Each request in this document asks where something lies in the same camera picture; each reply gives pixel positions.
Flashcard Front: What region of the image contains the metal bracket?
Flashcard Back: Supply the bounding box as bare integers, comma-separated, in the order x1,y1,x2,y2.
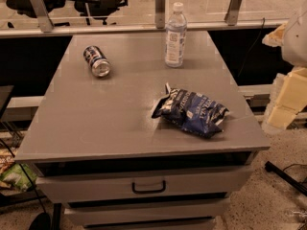
224,0,243,26
154,0,165,29
30,0,54,33

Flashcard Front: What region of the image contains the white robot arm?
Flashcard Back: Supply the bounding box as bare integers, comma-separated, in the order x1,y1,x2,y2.
262,1,307,134

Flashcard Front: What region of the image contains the grey metal rail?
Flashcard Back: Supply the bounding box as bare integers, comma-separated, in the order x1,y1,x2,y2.
0,18,287,38

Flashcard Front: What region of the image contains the black stand leg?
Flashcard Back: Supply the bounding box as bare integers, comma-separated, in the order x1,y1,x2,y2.
265,161,307,196

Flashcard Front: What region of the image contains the grey drawer cabinet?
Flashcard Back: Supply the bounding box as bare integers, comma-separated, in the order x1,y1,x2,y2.
16,32,269,230

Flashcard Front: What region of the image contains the green snack bag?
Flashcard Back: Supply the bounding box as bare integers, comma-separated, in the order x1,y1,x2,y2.
0,164,37,192

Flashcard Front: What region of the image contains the left metal bracket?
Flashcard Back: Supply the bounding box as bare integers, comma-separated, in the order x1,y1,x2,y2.
30,0,54,33

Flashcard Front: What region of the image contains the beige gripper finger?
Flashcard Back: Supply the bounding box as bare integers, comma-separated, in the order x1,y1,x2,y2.
262,67,307,134
262,23,287,47

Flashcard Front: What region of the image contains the blue chip bag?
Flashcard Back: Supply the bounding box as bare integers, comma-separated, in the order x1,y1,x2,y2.
152,83,228,139

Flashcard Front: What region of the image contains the black drawer handle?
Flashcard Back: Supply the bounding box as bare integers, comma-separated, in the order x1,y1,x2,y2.
131,180,167,195

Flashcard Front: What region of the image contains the middle metal bracket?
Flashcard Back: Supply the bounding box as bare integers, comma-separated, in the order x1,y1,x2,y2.
154,0,165,29

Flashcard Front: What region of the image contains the right metal bracket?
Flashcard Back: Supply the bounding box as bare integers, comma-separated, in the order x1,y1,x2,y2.
224,0,243,26

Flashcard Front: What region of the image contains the clear plastic water bottle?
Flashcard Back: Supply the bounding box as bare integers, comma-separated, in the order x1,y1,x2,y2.
165,2,187,67

